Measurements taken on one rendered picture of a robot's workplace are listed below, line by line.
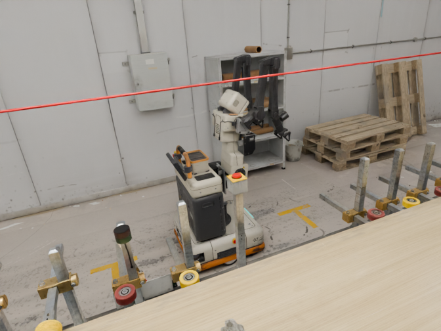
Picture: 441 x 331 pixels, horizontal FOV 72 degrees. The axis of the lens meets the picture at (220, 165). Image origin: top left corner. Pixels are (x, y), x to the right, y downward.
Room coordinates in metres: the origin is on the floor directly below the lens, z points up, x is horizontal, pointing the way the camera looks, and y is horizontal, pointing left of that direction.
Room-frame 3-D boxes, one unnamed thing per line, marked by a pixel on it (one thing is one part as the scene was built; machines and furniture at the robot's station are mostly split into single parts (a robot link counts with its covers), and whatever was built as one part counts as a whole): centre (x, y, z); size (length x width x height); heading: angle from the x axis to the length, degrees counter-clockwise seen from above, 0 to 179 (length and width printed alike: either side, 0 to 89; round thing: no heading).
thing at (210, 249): (2.29, 0.08, 0.16); 0.67 x 0.64 x 0.25; 110
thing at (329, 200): (1.48, -0.71, 0.80); 0.43 x 0.03 x 0.04; 20
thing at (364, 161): (1.45, -0.76, 0.91); 0.04 x 0.04 x 0.48; 20
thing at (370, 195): (1.57, -0.94, 0.81); 0.43 x 0.03 x 0.04; 20
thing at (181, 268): (1.10, 0.20, 0.81); 0.14 x 0.06 x 0.05; 110
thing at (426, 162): (1.63, -1.23, 0.89); 0.04 x 0.04 x 0.48; 20
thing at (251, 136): (2.39, -0.19, 0.99); 0.28 x 0.16 x 0.22; 20
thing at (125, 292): (0.90, 0.41, 0.85); 0.08 x 0.08 x 0.11
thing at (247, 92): (2.65, -0.28, 1.40); 0.11 x 0.06 x 0.43; 20
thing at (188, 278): (0.95, 0.16, 0.85); 0.08 x 0.08 x 0.11
